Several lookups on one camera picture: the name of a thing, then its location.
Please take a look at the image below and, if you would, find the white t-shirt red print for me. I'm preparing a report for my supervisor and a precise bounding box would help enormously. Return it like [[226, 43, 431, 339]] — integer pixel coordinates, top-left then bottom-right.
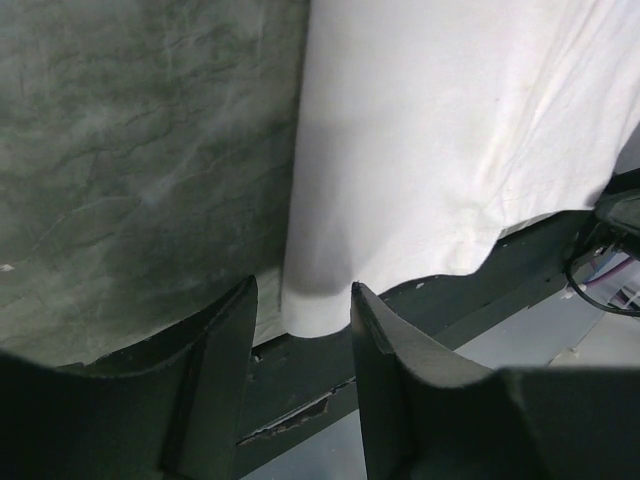
[[281, 1, 639, 338]]

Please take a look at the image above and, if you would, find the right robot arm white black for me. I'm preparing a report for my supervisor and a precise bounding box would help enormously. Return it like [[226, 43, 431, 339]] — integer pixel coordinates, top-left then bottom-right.
[[594, 169, 639, 237]]

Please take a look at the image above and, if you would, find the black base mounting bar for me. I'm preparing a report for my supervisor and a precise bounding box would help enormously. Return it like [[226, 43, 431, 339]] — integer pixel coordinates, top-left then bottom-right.
[[231, 212, 588, 479]]

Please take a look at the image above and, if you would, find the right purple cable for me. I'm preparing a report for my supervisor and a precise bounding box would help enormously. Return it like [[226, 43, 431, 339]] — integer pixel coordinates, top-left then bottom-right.
[[587, 254, 640, 311]]

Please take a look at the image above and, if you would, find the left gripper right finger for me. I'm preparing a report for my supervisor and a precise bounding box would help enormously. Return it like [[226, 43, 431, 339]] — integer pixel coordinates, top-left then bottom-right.
[[351, 283, 639, 479]]

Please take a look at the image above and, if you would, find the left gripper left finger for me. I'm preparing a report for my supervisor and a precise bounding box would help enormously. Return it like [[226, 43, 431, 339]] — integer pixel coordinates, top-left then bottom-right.
[[1, 277, 258, 479]]

